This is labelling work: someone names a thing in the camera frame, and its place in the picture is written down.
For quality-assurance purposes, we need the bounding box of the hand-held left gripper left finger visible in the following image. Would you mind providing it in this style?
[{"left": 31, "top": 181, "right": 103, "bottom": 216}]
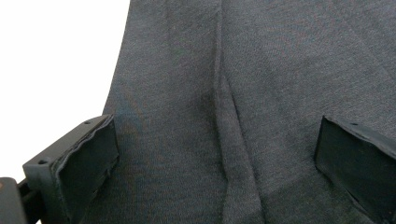
[{"left": 21, "top": 113, "right": 120, "bottom": 224}]

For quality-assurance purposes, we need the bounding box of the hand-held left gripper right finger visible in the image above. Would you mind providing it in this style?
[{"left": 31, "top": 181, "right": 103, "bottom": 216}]
[{"left": 313, "top": 115, "right": 396, "bottom": 224}]

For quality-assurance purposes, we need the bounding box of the dark cloth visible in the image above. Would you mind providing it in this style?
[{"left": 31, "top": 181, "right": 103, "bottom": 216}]
[{"left": 78, "top": 0, "right": 396, "bottom": 224}]

